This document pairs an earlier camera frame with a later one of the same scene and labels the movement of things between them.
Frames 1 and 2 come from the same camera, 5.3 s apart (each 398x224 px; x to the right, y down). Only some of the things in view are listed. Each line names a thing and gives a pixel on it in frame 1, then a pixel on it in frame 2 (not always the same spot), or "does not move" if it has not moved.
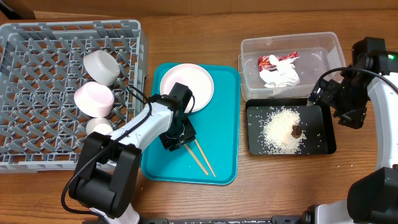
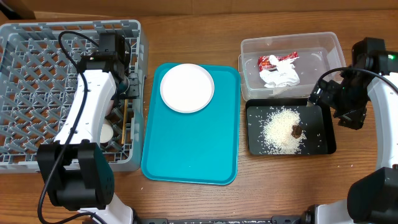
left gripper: x=174 y=144 -> x=134 y=90
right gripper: x=351 y=117 does not move
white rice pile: x=275 y=135 does not move
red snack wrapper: x=264 y=63 does not move
